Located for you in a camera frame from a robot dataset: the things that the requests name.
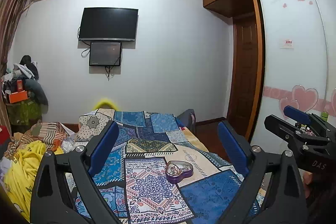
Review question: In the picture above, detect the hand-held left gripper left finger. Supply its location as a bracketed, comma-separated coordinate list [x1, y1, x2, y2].
[30, 120, 120, 224]

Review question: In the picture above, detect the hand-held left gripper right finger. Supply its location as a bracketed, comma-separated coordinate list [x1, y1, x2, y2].
[217, 120, 308, 224]

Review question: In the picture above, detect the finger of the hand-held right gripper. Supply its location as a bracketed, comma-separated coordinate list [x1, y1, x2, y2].
[283, 105, 313, 126]
[264, 114, 329, 151]

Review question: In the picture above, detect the purple heart-shaped jewelry box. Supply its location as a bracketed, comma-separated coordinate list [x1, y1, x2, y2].
[165, 160, 194, 184]

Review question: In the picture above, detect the red bead bracelet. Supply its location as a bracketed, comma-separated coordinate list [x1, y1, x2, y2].
[169, 163, 184, 177]

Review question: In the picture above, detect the person's right forearm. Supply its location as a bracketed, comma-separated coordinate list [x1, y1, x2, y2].
[306, 169, 336, 224]

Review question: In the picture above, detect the yellow round object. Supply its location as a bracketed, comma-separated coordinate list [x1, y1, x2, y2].
[93, 98, 119, 110]

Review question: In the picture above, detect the dark grey bag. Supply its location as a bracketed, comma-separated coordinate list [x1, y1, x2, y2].
[176, 109, 196, 133]

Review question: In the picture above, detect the white heart-print wardrobe door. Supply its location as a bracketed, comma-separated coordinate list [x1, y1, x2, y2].
[249, 0, 336, 146]

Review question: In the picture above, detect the orange striped bedding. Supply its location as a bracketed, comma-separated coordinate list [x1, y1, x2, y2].
[7, 121, 69, 157]

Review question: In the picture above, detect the blue patchwork printed blanket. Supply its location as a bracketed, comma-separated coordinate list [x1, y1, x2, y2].
[66, 108, 263, 224]

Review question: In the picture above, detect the brown wooden door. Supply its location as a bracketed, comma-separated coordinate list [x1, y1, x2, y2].
[232, 15, 259, 133]

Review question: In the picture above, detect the red and white sticker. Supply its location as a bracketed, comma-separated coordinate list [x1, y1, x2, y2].
[279, 39, 294, 50]

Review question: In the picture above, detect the yellow printed garment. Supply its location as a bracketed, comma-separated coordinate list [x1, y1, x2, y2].
[4, 139, 64, 223]

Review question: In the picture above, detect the green patterned cloth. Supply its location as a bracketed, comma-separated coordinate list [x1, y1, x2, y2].
[5, 99, 43, 133]

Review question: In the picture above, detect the pile of clothes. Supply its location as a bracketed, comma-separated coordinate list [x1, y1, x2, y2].
[1, 55, 49, 112]

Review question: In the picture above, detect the flat orange box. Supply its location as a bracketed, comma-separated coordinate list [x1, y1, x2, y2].
[8, 92, 29, 103]

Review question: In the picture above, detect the striped red curtain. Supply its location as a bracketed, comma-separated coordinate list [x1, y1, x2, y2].
[0, 0, 36, 78]

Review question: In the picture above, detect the black hanging cable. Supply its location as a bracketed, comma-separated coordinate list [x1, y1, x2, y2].
[105, 65, 115, 81]

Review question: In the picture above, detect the small black wall monitor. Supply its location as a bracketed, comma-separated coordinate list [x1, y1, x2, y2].
[88, 41, 123, 67]

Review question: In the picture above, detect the black wall television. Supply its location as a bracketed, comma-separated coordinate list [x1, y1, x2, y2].
[78, 7, 139, 42]

